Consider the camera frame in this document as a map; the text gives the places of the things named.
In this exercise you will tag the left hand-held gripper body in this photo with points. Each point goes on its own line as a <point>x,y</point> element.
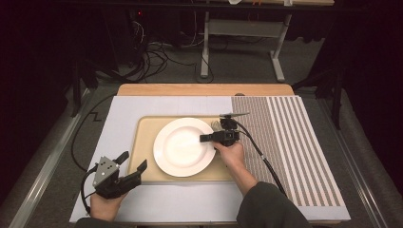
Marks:
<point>106,172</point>

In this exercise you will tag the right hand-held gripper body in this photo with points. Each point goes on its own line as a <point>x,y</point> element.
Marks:
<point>229,136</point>

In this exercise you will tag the beige plastic tray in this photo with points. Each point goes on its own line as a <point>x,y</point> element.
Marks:
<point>145,142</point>

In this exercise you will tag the white round plate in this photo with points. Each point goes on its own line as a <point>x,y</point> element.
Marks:
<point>180,152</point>

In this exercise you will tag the person's right hand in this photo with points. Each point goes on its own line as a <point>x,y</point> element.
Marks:
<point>233,155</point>

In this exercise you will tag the person's left hand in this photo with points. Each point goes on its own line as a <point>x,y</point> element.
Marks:
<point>103,207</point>

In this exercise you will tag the pale white board sheet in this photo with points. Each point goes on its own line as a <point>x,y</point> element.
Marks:
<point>177,106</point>

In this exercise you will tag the light wooden table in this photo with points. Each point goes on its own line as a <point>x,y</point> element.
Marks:
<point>190,89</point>

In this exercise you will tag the brown striped woven placemat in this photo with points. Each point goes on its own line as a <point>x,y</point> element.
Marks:
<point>301,142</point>

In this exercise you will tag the black metal stand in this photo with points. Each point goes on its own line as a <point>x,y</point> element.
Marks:
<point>337,104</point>
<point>76,95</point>

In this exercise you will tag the light wooden shelf board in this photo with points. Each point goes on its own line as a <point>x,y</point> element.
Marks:
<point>310,2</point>

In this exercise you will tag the aluminium floor rail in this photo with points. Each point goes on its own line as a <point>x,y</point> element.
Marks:
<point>49,163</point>
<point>350,164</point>

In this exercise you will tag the white metal desk frame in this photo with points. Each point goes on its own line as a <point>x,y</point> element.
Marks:
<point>244,28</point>

